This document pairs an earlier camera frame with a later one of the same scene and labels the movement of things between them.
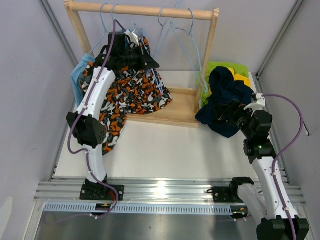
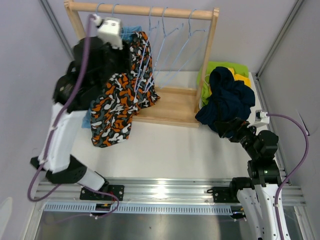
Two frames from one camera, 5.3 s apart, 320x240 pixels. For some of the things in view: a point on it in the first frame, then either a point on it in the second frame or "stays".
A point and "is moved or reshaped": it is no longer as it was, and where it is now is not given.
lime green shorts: [203, 77] stays
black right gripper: [234, 109] to [236, 124]
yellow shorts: [246, 80] stays
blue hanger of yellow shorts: [160, 36] to [165, 36]
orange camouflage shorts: [135, 91] is moved or reshaped
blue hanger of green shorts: [184, 52] to [189, 35]
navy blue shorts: [223, 89] stays
